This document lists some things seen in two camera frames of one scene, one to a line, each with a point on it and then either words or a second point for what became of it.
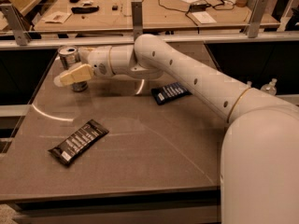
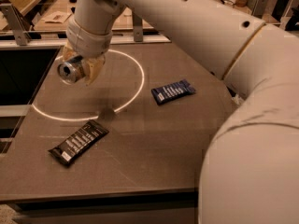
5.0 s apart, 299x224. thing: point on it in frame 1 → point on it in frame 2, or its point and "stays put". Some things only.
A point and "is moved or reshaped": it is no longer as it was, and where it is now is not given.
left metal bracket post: x=17 y=23 stays put
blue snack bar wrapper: x=168 y=92 stays put
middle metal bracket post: x=136 y=18 stays put
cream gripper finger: x=81 y=72 → x=68 y=53
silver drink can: x=69 y=56 is moved or reshaped
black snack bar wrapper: x=90 y=133 stays put
